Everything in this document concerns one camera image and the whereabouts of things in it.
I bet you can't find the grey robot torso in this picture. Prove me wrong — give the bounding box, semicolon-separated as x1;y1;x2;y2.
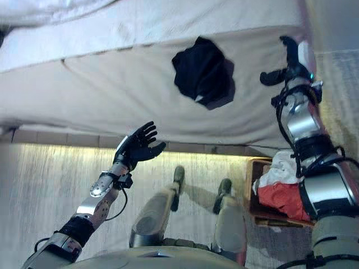
64;246;247;269

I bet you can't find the white garment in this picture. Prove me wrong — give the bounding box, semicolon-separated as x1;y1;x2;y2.
252;151;302;197

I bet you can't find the white duvet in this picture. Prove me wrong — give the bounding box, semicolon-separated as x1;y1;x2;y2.
0;0;118;29

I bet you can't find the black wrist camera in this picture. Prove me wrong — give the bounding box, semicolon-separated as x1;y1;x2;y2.
270;95;284;109
116;173;133;190

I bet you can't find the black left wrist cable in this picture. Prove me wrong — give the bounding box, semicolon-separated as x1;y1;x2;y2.
105;189;128;222

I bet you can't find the tufted beige bed base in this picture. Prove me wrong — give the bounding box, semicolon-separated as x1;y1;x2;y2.
0;127;281;157

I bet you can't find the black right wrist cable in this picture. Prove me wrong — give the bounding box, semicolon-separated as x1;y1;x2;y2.
276;84;359;180

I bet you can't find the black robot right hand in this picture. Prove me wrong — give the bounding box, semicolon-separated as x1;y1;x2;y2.
260;35;315;86

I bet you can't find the red garment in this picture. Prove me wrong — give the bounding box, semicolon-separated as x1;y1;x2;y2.
257;182;311;222

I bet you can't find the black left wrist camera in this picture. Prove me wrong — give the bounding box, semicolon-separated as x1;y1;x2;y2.
116;173;133;190

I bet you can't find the textured white bed runner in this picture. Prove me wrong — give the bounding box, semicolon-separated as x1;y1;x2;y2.
0;0;305;74

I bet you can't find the bed with beige cover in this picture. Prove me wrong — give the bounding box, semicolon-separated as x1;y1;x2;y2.
0;0;317;149

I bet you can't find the wicker basket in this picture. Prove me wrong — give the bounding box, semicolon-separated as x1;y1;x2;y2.
244;157;317;228

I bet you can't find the black garment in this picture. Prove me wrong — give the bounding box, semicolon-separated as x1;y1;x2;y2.
171;36;235;107

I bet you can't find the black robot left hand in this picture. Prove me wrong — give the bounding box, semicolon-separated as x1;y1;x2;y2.
113;121;167;171

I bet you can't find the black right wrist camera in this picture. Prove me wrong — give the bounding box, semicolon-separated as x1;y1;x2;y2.
270;95;284;109

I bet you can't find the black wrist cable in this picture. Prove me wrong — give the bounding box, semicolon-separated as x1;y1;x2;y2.
276;84;359;180
105;189;128;222

